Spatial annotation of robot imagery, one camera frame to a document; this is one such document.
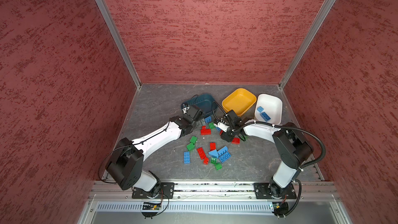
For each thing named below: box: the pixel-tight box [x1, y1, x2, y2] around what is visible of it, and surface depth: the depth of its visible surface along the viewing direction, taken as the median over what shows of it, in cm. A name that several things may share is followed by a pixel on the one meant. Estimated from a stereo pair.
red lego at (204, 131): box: [200, 125, 212, 136], surface depth 96 cm
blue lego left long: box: [183, 150, 191, 164], surface depth 85 cm
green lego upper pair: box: [189, 135, 198, 145], surface depth 91 cm
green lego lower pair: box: [186, 142, 196, 151], surface depth 89 cm
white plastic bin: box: [254, 93, 283, 125], surface depth 108 cm
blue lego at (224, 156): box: [218, 150, 232, 163], surface depth 87 cm
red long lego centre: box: [196, 147, 207, 160], surface depth 87 cm
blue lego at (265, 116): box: [260, 111, 272, 122], surface depth 102 cm
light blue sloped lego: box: [208, 149, 219, 159], surface depth 86 cm
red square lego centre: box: [209, 142, 217, 152], surface depth 90 cm
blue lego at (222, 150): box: [217, 145, 229, 157], surface depth 87 cm
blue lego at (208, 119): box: [204, 115, 212, 124], surface depth 99 cm
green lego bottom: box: [214, 162, 223, 171], surface depth 82 cm
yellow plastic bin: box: [221, 87, 258, 117], surface depth 112 cm
